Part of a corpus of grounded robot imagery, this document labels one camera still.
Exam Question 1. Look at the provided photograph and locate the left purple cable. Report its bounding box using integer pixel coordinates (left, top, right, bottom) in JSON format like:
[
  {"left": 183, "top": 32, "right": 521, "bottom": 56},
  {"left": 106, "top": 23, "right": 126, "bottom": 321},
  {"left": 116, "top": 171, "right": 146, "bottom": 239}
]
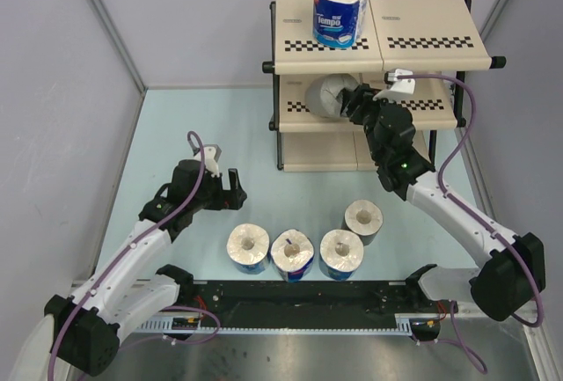
[{"left": 46, "top": 130, "right": 222, "bottom": 381}]

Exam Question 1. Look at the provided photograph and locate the Tempo dark blue paper roll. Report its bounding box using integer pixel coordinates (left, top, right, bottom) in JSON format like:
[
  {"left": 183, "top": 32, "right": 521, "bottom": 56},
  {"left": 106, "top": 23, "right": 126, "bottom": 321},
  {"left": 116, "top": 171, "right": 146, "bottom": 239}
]
[{"left": 312, "top": 0, "right": 368, "bottom": 48}]

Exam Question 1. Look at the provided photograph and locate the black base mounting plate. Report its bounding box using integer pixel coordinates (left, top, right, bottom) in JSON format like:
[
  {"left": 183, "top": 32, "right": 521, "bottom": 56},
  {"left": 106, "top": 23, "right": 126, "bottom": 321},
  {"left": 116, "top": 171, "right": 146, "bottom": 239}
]
[{"left": 192, "top": 280, "right": 450, "bottom": 313}]

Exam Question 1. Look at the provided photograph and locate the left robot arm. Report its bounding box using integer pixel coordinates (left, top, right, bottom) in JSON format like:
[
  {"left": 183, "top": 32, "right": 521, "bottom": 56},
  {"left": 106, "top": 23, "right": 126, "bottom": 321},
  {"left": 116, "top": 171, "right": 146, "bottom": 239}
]
[{"left": 10, "top": 153, "right": 247, "bottom": 380}]

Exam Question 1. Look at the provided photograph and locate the dark blue paper roll front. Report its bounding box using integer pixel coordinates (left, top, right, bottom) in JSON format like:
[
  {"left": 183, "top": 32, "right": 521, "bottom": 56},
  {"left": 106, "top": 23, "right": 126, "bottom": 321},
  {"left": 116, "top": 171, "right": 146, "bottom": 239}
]
[{"left": 270, "top": 229, "right": 315, "bottom": 282}]

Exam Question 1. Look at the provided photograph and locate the dark green paper roll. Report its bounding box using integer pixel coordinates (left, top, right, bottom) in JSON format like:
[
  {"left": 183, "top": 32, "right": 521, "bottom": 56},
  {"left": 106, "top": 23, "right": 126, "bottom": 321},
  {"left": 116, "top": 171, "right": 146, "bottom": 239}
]
[{"left": 341, "top": 200, "right": 384, "bottom": 246}]

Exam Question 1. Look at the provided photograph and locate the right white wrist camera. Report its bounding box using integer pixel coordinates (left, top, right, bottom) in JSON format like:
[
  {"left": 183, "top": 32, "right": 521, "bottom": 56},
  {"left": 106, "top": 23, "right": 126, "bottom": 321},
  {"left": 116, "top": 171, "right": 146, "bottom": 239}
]
[{"left": 374, "top": 69, "right": 415, "bottom": 102}]

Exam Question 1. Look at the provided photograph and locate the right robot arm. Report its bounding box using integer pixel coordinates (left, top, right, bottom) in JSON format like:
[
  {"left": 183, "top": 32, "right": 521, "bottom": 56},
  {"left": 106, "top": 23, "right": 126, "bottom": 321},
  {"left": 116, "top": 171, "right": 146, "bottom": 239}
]
[{"left": 340, "top": 84, "right": 545, "bottom": 326}]

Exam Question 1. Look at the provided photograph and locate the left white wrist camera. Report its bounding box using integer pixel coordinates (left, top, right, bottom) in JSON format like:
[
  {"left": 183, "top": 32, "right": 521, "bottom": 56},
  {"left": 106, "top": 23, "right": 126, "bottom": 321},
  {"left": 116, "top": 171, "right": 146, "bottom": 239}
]
[{"left": 192, "top": 144, "right": 222, "bottom": 178}]

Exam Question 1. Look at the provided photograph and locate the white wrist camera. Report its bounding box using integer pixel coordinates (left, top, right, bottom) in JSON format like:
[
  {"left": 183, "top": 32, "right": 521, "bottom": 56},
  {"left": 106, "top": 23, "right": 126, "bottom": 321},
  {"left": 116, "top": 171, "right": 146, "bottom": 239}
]
[
  {"left": 192, "top": 144, "right": 222, "bottom": 178},
  {"left": 374, "top": 69, "right": 415, "bottom": 102}
]

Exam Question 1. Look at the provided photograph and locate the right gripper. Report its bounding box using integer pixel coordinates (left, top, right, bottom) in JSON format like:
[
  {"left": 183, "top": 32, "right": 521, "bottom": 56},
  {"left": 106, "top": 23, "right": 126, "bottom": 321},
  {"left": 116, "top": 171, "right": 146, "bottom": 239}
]
[{"left": 340, "top": 83, "right": 399, "bottom": 163}]

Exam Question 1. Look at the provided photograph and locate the grey paper roll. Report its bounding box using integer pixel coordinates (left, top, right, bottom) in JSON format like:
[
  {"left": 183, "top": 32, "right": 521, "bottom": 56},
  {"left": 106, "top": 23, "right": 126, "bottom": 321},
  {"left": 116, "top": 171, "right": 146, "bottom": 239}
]
[{"left": 305, "top": 74, "right": 359, "bottom": 118}]

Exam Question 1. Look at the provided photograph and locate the beige three-tier shelf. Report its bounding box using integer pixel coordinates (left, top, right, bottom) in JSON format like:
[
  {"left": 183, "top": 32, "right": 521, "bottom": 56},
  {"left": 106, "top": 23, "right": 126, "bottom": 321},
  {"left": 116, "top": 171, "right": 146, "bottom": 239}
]
[{"left": 262, "top": 0, "right": 506, "bottom": 172}]

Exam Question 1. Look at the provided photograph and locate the light blue paper roll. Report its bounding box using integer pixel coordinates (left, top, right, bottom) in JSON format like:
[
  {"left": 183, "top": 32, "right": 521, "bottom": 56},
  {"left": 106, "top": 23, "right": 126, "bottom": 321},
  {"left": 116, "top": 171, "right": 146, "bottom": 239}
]
[
  {"left": 226, "top": 223, "right": 270, "bottom": 275},
  {"left": 319, "top": 230, "right": 364, "bottom": 282}
]

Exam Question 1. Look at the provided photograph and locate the white slotted cable duct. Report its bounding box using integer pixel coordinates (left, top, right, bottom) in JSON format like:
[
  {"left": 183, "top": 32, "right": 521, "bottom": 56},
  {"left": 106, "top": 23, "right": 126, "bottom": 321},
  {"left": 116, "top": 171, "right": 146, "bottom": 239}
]
[{"left": 135, "top": 311, "right": 439, "bottom": 335}]

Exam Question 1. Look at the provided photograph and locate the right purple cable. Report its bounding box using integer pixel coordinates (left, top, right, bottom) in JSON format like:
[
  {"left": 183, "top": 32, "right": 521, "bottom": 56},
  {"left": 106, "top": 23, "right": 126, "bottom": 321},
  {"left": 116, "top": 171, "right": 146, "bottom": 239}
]
[{"left": 411, "top": 71, "right": 545, "bottom": 376}]

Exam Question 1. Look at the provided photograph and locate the purple cable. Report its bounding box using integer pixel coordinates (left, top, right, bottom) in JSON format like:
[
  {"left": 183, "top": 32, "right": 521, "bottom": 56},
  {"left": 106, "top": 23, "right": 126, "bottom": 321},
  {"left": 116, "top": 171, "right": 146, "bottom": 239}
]
[
  {"left": 46, "top": 130, "right": 222, "bottom": 381},
  {"left": 411, "top": 71, "right": 545, "bottom": 376}
]

